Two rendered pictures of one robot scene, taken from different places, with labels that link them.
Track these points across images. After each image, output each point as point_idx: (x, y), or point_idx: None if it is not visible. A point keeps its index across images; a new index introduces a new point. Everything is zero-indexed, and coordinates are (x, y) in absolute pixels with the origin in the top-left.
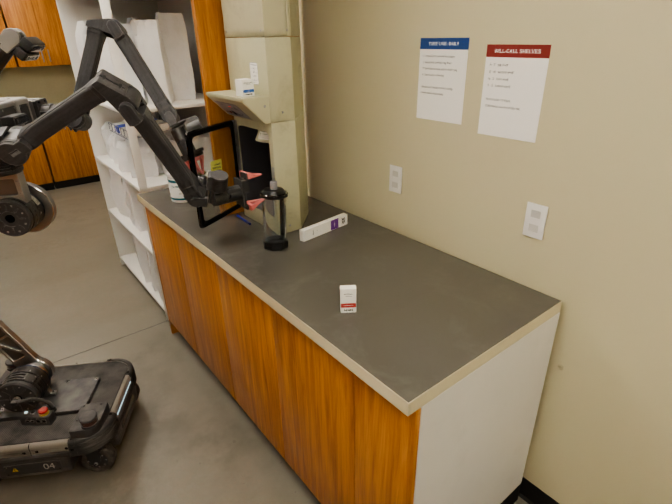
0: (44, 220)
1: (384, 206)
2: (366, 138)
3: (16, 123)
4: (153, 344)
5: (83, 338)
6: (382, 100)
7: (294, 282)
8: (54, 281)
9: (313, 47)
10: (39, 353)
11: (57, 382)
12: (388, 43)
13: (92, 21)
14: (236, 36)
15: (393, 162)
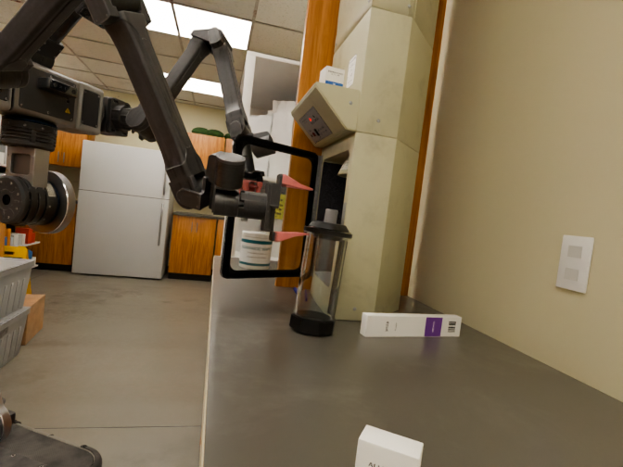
0: (55, 220)
1: (540, 319)
2: (518, 197)
3: (50, 85)
4: (171, 449)
5: (114, 411)
6: (559, 124)
7: (288, 391)
8: (145, 347)
9: (452, 93)
10: (65, 411)
11: (3, 451)
12: (584, 26)
13: (197, 31)
14: (343, 40)
15: (572, 231)
